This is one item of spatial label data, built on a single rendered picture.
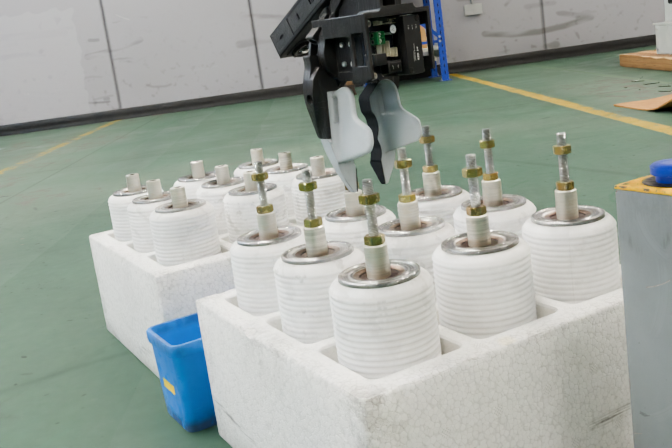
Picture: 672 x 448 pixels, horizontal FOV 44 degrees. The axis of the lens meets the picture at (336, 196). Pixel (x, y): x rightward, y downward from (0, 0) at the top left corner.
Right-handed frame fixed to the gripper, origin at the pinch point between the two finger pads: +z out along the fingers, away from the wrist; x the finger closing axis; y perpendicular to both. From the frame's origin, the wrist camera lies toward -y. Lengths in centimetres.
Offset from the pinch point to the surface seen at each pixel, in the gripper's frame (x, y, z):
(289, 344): -5.4, -8.1, 16.6
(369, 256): -1.4, 1.3, 7.3
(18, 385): -16, -73, 35
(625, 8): 580, -360, 3
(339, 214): 13.2, -22.5, 9.4
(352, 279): -3.1, 0.6, 9.1
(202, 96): 285, -568, 28
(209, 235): 8, -49, 14
